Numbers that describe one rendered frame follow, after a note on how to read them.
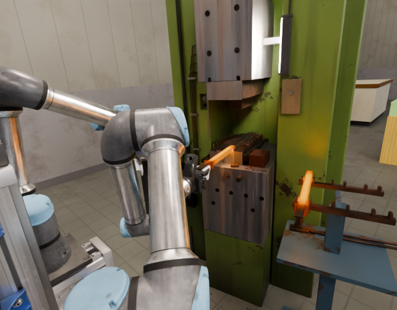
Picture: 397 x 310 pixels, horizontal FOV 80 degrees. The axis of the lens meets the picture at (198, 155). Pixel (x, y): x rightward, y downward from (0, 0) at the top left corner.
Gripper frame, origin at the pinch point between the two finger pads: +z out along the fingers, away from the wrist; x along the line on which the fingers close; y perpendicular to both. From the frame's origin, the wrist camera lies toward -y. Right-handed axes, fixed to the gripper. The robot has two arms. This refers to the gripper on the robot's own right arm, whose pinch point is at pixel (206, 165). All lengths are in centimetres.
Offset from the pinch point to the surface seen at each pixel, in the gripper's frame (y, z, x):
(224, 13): -67, 27, 0
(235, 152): 1.9, 27.7, 3.7
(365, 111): 61, 602, 115
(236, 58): -47, 27, 5
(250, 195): 23.1, 21.9, 14.3
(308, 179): 6.7, 15.6, 41.9
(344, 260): 34, 3, 59
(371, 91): 15, 601, 120
